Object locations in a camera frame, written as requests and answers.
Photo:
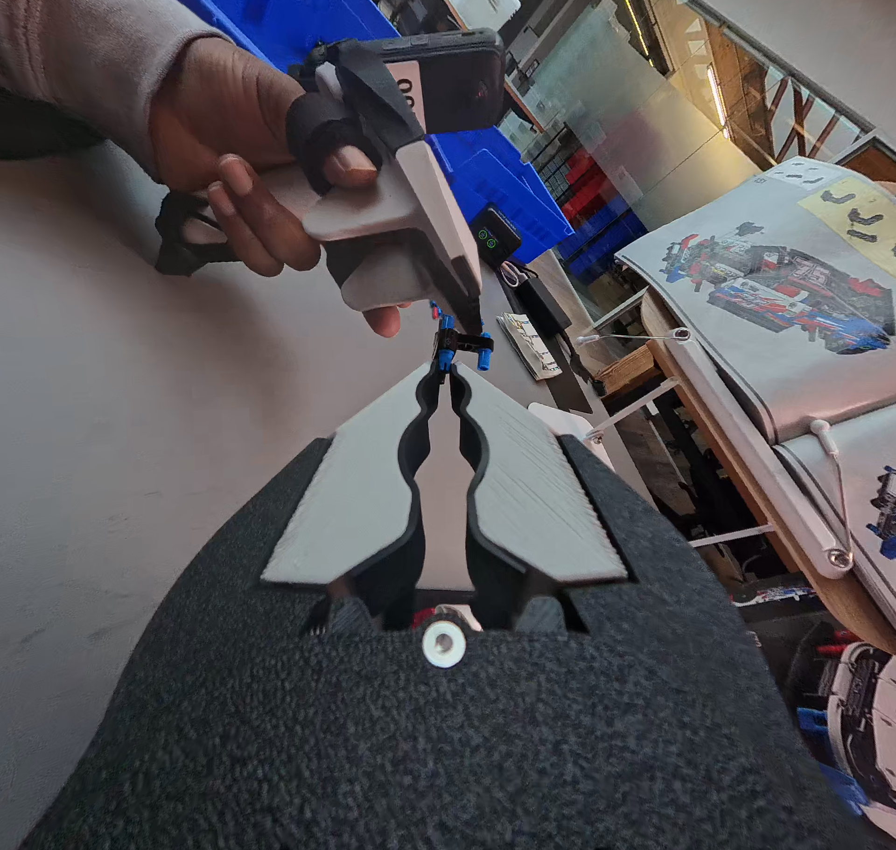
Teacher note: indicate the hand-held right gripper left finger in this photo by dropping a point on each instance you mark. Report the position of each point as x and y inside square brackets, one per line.
[336, 507]

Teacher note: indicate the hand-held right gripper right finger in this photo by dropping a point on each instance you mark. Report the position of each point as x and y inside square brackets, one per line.
[546, 507]

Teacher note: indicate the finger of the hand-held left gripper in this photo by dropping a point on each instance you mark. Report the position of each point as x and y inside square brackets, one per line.
[441, 213]

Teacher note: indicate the black brick piece blue pins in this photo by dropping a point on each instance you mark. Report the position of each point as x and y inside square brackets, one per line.
[448, 343]

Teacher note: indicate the person's left forearm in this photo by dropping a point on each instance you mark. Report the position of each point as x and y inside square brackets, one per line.
[70, 24]

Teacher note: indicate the grey desk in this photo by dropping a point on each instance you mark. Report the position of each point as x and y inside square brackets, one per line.
[140, 444]

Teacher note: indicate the person's left hand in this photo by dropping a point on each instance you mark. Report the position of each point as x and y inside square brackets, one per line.
[224, 115]

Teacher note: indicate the black timer device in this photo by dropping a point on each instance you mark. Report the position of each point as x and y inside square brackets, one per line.
[493, 238]

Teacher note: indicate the black power adapter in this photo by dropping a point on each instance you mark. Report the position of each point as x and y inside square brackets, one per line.
[542, 304]

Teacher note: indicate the stack of small parts bins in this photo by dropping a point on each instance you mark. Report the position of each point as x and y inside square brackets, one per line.
[595, 213]

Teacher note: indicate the folded paper bag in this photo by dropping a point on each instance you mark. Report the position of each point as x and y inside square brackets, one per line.
[528, 346]

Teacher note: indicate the white book stand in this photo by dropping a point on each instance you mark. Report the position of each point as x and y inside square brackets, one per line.
[752, 461]

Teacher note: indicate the building instruction booklet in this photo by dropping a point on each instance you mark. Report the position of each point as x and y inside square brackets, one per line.
[770, 255]

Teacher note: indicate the toy car set box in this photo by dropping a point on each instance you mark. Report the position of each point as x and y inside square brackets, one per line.
[861, 710]

